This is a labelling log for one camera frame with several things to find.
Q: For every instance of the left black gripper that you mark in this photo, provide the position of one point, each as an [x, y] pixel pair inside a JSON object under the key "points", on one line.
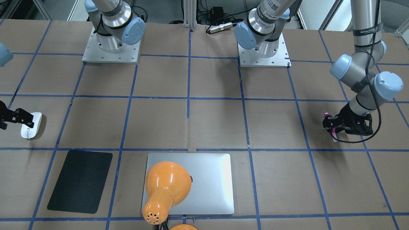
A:
{"points": [[345, 114]]}

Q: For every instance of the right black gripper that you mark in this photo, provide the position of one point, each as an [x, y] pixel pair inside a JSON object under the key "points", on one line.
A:
{"points": [[15, 115]]}

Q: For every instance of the pink marker pen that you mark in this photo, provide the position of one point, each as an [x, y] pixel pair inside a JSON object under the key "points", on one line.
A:
{"points": [[333, 136]]}

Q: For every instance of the white computer mouse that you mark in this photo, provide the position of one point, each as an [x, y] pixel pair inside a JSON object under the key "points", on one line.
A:
{"points": [[29, 133]]}

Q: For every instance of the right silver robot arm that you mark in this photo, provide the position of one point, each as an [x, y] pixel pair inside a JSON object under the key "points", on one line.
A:
{"points": [[117, 33]]}

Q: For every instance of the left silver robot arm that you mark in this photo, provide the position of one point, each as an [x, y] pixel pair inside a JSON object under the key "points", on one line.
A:
{"points": [[264, 24]]}

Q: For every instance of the black mousepad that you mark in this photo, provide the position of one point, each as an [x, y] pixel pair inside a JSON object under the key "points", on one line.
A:
{"points": [[81, 182]]}

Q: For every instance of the silver laptop notebook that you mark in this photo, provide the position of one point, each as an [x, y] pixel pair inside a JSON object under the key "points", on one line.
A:
{"points": [[212, 187]]}

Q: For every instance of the silver cylindrical connector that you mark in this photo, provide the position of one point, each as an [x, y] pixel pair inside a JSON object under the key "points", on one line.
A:
{"points": [[219, 28]]}

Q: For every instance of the orange desk lamp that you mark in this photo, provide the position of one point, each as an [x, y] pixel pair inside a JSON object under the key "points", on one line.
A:
{"points": [[167, 184]]}

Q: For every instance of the black power strip box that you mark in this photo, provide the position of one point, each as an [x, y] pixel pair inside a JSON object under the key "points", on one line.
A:
{"points": [[216, 12]]}

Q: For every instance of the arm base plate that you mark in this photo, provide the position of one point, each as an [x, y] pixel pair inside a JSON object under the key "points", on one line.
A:
{"points": [[266, 54], [103, 48]]}

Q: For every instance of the aluminium frame post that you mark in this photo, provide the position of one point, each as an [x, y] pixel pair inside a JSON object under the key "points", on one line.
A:
{"points": [[189, 14]]}

